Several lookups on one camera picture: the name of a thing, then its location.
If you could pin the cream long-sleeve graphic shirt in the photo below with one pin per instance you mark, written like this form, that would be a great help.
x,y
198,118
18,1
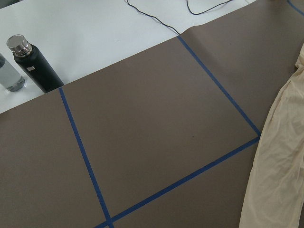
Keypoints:
x,y
274,196

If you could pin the black steel-capped bottle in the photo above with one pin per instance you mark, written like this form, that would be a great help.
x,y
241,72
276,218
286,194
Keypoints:
x,y
34,64

